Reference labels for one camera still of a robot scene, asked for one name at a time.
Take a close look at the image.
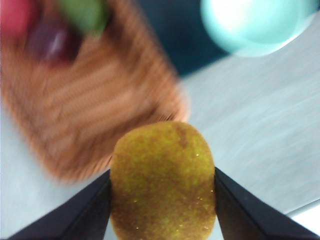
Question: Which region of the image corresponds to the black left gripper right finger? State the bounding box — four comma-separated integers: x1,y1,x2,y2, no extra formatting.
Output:
213,166,320,240

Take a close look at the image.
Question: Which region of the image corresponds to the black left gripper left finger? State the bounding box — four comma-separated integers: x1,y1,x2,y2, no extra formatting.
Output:
7,169,112,240

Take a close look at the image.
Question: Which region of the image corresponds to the brown kiwi fruit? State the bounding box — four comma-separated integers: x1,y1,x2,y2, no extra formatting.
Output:
109,121,217,240

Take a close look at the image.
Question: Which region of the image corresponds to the teal ribbed bowl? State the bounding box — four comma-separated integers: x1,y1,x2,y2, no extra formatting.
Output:
199,0,315,58

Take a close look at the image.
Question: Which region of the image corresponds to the brown wicker basket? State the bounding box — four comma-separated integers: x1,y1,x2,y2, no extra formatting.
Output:
0,0,192,186

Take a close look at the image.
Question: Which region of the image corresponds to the dark purple round fruit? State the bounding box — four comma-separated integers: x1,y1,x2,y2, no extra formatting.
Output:
26,18,80,67

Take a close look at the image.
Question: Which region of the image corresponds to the dark teal rectangular tray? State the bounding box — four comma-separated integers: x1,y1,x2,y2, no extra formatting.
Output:
136,0,228,77

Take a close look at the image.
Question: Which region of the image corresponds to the green avocado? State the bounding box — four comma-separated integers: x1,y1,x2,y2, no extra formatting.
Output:
56,0,111,37

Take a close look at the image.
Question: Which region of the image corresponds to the red apple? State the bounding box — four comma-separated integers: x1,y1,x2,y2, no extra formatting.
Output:
0,0,36,45

